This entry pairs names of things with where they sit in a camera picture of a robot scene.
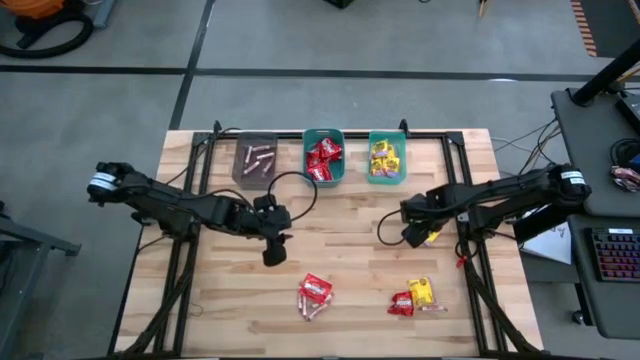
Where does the grey desk top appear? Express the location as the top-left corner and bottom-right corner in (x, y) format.
(567, 214), (640, 341)
(551, 87), (640, 219)

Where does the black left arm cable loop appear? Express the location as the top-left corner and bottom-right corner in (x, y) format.
(266, 170), (319, 224)

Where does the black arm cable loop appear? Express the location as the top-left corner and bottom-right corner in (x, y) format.
(266, 170), (319, 224)
(376, 208), (416, 247)

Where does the black right arm cable loop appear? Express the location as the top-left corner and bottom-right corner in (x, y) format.
(376, 208), (416, 247)

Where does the light teal plastic bin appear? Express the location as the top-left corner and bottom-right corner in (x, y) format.
(368, 130), (408, 185)

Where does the dark floor mat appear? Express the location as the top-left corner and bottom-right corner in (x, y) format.
(579, 0), (640, 59)

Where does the white paper sheet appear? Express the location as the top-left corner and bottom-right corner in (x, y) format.
(519, 222), (573, 266)

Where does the black coiled cable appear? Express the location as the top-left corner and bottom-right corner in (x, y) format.
(609, 138), (640, 169)

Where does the black vacuum hose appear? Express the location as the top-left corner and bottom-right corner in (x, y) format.
(0, 9), (95, 60)

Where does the orange vacuum cleaner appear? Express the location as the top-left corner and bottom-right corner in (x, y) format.
(14, 0), (66, 20)

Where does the grey metal cart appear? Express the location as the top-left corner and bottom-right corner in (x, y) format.
(0, 199), (82, 360)

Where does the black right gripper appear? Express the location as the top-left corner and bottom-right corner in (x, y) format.
(400, 191), (442, 250)

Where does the backlit black keyboard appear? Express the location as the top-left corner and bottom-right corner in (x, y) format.
(589, 227), (640, 284)

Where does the grey translucent plastic bin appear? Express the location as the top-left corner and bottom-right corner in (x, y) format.
(231, 131), (279, 191)

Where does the pink patterned pouch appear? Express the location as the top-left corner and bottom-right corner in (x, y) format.
(609, 165), (640, 194)

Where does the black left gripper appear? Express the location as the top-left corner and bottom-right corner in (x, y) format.
(242, 193), (294, 268)

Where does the black slanted pole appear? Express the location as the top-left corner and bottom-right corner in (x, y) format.
(569, 39), (640, 107)

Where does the black aluminium table frame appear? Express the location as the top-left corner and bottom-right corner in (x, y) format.
(107, 119), (541, 360)

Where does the black laptop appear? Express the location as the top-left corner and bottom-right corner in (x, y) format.
(614, 92), (640, 134)

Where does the dark teal plastic bin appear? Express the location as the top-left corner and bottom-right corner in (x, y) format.
(302, 128), (346, 189)

